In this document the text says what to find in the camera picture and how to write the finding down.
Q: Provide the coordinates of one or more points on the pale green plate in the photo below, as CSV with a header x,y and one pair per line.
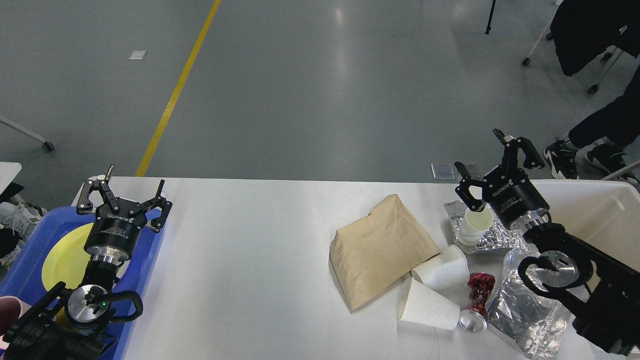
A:
x,y
125,270

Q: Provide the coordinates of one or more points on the person in black clothes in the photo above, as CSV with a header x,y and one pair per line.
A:
x,y
616,125

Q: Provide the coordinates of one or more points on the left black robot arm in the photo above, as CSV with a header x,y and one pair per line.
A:
x,y
71,323

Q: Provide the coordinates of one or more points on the upper white paper cup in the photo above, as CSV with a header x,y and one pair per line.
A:
x,y
449,268

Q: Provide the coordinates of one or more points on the white side table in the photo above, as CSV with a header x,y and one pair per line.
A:
x,y
9,170

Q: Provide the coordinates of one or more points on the right floor outlet plate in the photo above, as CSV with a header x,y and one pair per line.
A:
x,y
473,170

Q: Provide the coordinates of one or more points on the left floor outlet plate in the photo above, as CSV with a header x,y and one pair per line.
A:
x,y
443,171

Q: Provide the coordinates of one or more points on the lower white paper cup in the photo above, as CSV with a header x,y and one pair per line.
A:
x,y
424,306

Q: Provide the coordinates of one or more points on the beige plastic bin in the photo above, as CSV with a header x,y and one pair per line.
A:
x,y
605,214

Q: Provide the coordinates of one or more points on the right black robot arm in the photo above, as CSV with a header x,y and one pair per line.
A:
x,y
600,291

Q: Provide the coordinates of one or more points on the pink ribbed cup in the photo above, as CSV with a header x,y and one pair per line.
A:
x,y
11,309

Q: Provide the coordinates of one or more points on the silver foil bag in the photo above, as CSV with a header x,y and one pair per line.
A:
x,y
530,324

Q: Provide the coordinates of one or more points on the black tripod leg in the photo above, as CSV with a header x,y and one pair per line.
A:
x,y
490,17

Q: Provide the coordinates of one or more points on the floor outlet plate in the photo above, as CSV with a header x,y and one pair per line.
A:
x,y
443,171
473,170

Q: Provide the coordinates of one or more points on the small foil wrapper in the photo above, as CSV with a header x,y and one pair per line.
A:
x,y
495,237

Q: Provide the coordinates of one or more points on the yellow plastic plate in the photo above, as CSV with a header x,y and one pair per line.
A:
x,y
67,260

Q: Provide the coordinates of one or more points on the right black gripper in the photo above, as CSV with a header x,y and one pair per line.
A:
x,y
507,189

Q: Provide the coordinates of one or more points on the white paper cup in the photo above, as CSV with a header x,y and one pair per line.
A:
x,y
449,268
424,306

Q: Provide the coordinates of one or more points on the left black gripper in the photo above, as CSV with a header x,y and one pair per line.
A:
x,y
116,232

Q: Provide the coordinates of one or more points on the crushed red soda can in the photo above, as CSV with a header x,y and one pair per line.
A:
x,y
475,318

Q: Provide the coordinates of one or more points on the brown paper bag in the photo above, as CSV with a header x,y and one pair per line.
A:
x,y
372,253

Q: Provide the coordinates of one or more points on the white rolling chair frame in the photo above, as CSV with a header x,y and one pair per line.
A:
x,y
609,58

